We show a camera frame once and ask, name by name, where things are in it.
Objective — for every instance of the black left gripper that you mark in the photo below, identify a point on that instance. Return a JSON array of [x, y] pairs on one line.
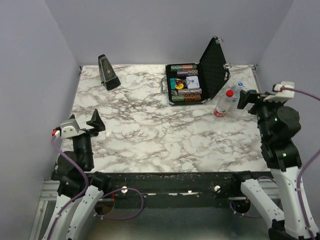
[[96, 122]]

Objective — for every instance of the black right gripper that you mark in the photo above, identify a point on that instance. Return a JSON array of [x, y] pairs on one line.
[[253, 100]]

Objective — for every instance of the Pocari Sweat clear bottle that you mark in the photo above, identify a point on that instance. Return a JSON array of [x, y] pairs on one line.
[[236, 91]]

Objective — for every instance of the clear unlabelled plastic bottle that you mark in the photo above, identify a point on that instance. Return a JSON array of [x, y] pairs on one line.
[[234, 112]]

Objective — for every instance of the red bottle cap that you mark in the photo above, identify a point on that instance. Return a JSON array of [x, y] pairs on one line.
[[229, 93]]

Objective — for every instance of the red label water bottle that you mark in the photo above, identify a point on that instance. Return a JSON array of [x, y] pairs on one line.
[[222, 106]]

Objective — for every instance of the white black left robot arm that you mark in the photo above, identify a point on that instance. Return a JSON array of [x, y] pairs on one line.
[[79, 190]]

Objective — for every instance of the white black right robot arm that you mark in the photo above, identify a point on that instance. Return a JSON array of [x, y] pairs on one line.
[[277, 124]]

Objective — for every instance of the black metronome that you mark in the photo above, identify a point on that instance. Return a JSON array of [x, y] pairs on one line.
[[108, 77]]

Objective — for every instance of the black poker chip case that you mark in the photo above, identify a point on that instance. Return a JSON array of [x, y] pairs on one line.
[[196, 83]]

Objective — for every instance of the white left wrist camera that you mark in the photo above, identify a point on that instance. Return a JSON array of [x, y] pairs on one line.
[[68, 129]]

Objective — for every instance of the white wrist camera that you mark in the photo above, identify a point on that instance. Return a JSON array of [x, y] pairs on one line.
[[283, 92], [68, 129]]

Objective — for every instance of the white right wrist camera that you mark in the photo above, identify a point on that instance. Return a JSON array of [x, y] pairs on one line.
[[283, 92]]

